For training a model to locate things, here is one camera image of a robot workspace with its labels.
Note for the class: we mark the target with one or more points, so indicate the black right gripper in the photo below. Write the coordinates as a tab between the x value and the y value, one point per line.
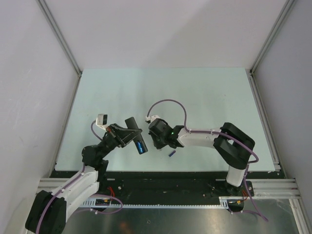
158	145

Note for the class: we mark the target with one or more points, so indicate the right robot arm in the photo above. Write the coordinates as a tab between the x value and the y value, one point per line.
234	146

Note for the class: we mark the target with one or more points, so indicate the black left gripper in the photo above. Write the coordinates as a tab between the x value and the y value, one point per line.
117	132

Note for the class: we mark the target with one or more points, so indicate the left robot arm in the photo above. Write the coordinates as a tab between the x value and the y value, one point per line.
51	210

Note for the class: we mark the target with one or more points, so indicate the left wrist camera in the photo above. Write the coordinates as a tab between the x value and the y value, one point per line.
101	121

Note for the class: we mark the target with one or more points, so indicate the black remote control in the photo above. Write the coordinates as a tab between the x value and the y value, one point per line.
138	140

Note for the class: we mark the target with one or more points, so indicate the right aluminium frame post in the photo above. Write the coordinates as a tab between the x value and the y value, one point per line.
277	26

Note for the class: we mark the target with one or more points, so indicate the left aluminium frame post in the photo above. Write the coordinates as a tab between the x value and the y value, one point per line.
47	13

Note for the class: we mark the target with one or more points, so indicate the aluminium frame post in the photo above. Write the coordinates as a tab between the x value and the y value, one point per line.
277	26
47	13

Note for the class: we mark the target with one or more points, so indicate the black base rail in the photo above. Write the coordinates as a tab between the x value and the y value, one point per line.
165	188

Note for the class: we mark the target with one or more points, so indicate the blue battery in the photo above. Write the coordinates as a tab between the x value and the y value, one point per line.
140	148

